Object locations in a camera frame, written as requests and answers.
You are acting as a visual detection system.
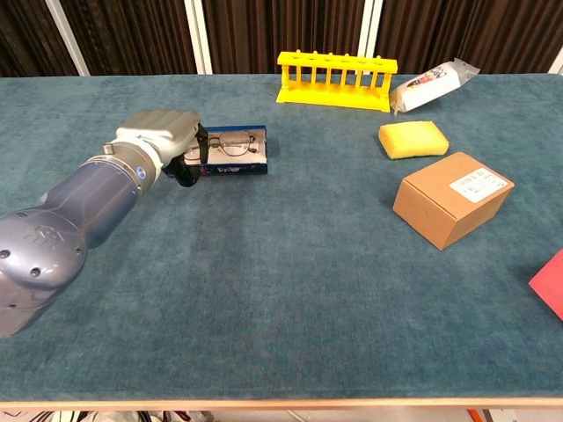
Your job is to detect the pink red cube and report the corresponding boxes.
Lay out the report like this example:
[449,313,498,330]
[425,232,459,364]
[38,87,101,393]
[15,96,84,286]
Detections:
[528,249,563,321]

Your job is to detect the teal table cloth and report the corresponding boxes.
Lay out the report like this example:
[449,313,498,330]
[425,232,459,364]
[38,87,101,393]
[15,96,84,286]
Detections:
[0,72,563,402]

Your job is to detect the wire-frame eyeglasses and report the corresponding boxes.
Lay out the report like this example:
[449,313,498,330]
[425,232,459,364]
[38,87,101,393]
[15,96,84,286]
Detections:
[182,130,260,162]

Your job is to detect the dark pleated curtain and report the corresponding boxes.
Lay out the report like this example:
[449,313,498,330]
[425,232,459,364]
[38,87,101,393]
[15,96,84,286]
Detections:
[0,0,563,78]

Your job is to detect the yellow test tube rack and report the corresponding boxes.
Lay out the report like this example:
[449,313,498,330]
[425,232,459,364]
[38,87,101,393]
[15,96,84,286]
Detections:
[275,50,399,114]

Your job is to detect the grey glasses case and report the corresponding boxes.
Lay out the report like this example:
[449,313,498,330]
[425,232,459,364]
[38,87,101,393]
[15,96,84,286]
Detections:
[162,125,269,177]

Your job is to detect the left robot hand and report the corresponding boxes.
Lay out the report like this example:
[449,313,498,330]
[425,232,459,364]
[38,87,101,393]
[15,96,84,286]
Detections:
[116,109,210,189]

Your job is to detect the white plastic packet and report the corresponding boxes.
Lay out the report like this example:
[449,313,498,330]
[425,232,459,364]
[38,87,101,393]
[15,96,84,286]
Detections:
[389,57,480,116]

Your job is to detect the brown cardboard box with label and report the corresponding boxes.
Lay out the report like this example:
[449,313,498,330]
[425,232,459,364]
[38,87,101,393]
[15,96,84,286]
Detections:
[392,151,515,251]

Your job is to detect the yellow sponge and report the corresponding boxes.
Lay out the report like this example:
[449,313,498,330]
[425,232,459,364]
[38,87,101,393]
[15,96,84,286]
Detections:
[377,120,450,161]

